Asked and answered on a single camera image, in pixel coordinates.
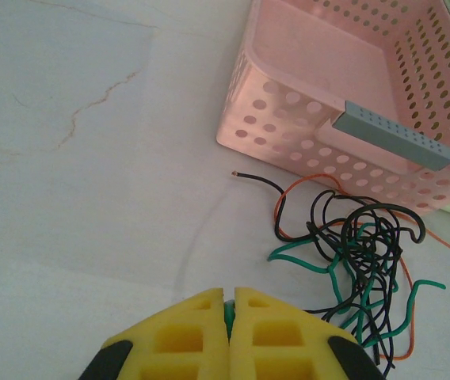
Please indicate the pink perforated plastic basket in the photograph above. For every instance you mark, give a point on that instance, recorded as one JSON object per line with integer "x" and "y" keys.
{"x": 328, "y": 59}

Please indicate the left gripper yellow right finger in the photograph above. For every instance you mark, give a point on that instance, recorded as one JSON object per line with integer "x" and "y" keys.
{"x": 284, "y": 340}

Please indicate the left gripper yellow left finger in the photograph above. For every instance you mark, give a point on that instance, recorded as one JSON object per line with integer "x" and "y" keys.
{"x": 177, "y": 340}

